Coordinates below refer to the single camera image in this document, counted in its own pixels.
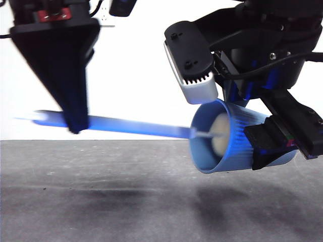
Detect blue ribbed plastic cup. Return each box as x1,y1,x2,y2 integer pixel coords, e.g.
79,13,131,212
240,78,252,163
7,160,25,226
189,98,298,175

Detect black cable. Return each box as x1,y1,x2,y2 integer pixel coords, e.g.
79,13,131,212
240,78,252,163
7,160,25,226
214,51,323,81

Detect grey-handled sponge cup brush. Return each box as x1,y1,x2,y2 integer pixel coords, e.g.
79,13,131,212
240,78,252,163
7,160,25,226
14,109,229,158

